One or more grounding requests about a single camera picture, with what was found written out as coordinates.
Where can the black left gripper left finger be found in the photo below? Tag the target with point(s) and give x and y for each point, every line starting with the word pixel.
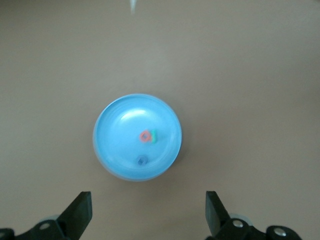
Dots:
pixel 65 227

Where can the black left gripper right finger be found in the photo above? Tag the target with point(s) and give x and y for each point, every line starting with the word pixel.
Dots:
pixel 225 228

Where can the blue foam letter o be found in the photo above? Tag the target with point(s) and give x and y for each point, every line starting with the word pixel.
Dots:
pixel 138 160

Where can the teal foam letter j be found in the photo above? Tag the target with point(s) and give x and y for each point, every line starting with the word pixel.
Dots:
pixel 154 135

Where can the pink foam letter d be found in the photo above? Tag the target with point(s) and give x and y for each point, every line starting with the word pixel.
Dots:
pixel 141 136

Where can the blue plate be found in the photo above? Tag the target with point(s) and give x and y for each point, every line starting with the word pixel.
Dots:
pixel 117 140

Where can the brown table cover sheet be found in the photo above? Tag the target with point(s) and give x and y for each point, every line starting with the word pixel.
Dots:
pixel 250 75

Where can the white paper scrap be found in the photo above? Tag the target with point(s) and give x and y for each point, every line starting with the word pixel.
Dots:
pixel 132 5

